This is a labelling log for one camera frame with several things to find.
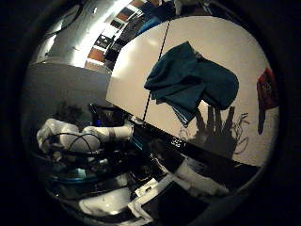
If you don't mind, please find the orange wall panel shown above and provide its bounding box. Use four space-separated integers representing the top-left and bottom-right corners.
87 46 105 63

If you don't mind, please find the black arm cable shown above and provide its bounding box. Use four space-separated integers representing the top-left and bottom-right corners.
40 131 103 155

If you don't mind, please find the dark leafy plant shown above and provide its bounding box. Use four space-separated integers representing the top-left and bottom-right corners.
55 102 85 125

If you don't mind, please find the teal cloth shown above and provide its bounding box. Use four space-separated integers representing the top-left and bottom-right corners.
143 40 241 128

